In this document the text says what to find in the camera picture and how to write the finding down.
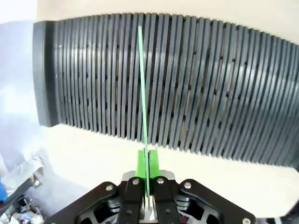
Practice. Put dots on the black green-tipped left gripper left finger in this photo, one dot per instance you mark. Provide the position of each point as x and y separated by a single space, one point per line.
132 193

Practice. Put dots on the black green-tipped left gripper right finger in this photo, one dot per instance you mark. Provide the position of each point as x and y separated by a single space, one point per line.
163 193

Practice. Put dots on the thin green PCB board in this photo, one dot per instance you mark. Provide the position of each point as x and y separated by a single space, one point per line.
143 98

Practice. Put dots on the dark grey slotted PCB rack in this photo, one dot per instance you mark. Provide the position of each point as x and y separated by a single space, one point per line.
168 84

